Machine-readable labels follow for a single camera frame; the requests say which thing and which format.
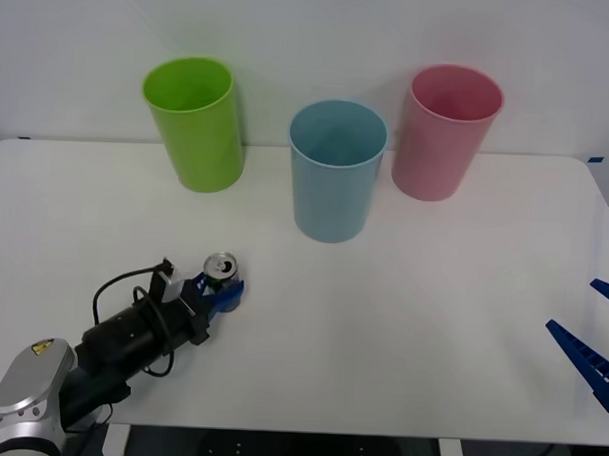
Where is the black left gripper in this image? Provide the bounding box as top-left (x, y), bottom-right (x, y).
top-left (177, 270), bottom-right (246, 348)

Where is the silver-topped drink can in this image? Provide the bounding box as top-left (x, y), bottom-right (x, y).
top-left (202, 252), bottom-right (245, 308)

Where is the yellow-green plastic bin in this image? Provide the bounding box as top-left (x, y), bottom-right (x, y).
top-left (138, 53), bottom-right (249, 196)

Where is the pale blue plastic bin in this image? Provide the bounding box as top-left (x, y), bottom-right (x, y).
top-left (283, 97), bottom-right (390, 246)

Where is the pink plastic bin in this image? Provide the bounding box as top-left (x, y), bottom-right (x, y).
top-left (390, 61), bottom-right (506, 205)

